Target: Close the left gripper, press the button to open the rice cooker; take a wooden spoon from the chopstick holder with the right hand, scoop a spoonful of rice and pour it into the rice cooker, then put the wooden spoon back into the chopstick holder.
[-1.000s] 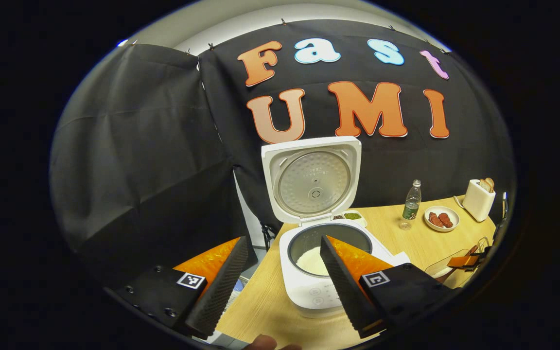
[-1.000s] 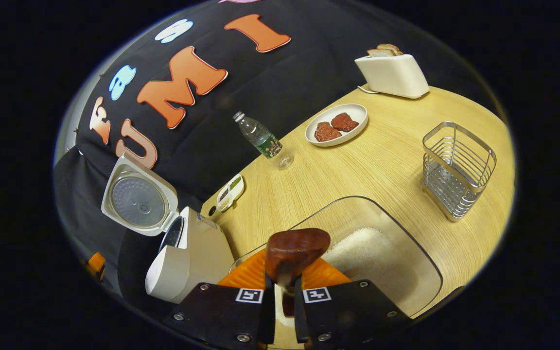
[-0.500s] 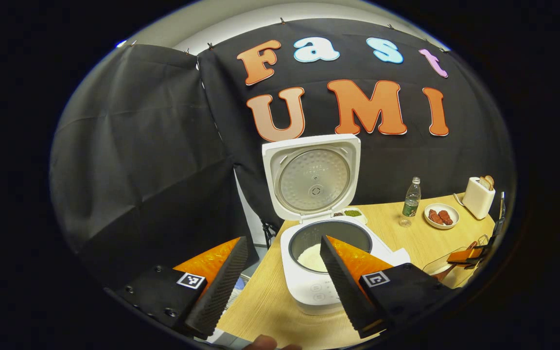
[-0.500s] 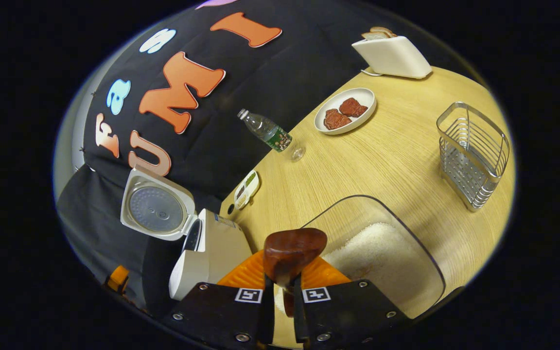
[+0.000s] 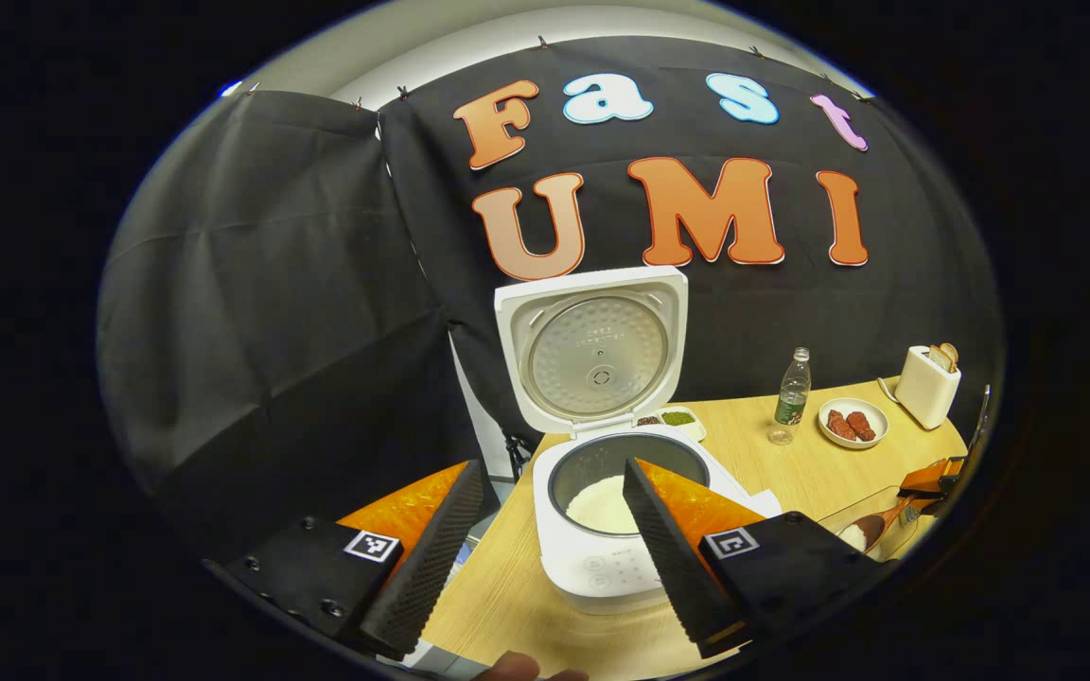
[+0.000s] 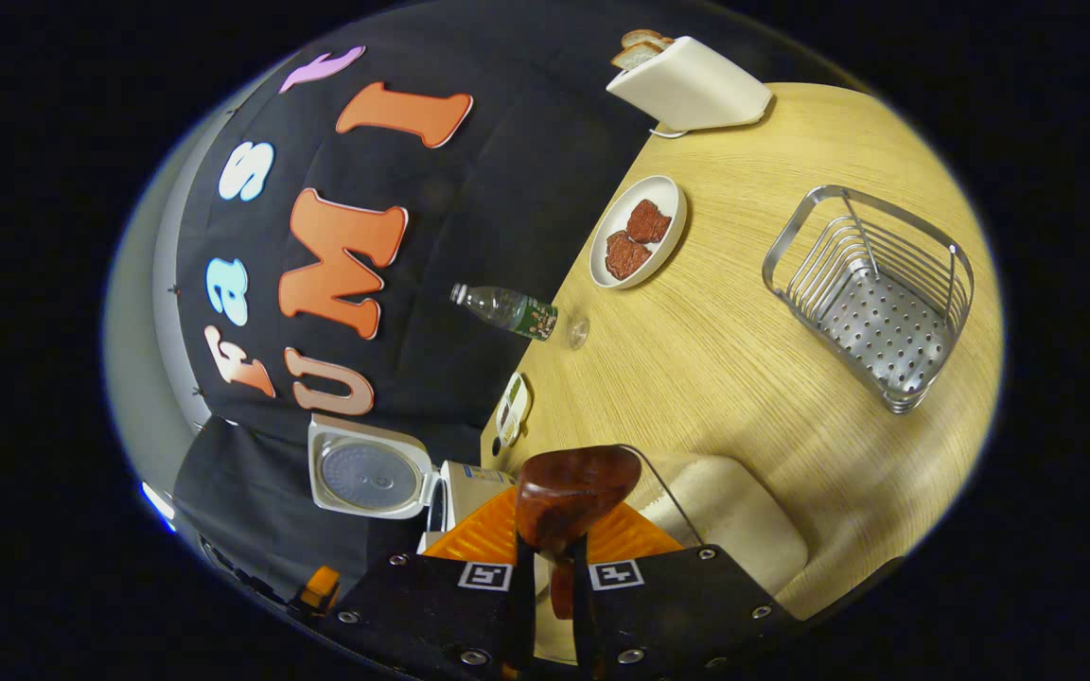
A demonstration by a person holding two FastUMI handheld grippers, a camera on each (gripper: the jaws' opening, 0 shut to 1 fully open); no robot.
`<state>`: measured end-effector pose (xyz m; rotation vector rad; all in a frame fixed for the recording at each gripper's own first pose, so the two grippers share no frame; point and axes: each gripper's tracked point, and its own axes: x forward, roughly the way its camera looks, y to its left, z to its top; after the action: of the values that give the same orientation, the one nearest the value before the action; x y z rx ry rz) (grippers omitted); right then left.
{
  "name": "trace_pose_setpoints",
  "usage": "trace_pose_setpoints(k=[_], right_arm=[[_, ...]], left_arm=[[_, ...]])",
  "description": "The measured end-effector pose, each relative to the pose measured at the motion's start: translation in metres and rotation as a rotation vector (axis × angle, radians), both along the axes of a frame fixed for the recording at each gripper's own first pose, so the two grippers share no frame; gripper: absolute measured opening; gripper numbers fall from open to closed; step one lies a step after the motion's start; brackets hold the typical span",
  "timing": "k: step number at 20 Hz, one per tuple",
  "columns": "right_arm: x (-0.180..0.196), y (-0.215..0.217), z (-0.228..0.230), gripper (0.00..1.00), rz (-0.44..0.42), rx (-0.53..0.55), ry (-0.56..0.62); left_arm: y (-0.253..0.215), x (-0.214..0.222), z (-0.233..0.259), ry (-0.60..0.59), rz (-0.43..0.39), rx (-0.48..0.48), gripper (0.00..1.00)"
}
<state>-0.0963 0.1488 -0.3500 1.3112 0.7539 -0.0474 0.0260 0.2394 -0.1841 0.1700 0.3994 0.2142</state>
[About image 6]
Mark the white rice cooker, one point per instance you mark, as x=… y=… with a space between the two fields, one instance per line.
x=370 y=473

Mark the white toaster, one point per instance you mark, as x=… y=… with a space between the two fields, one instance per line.
x=696 y=85

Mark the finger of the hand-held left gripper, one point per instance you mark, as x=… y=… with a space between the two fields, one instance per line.
x=321 y=586

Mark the clear plastic water bottle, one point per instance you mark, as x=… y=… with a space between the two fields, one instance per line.
x=517 y=312

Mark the brown wooden spoon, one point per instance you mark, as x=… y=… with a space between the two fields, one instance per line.
x=569 y=492

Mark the toasted bread slice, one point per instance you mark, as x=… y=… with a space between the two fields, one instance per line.
x=644 y=38
x=638 y=55

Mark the red meat piece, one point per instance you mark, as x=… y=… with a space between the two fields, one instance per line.
x=625 y=255
x=647 y=220

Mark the white round plate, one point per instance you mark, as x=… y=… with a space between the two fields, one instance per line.
x=663 y=194

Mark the white divided condiment dish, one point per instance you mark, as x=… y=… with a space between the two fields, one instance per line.
x=513 y=407

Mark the ceiling light panel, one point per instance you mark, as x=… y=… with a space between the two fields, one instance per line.
x=159 y=506

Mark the cream rice container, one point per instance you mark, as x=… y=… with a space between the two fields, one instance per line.
x=744 y=530

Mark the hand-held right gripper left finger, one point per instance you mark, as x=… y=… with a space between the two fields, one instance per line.
x=431 y=605

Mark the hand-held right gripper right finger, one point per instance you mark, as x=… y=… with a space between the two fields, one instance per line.
x=677 y=615

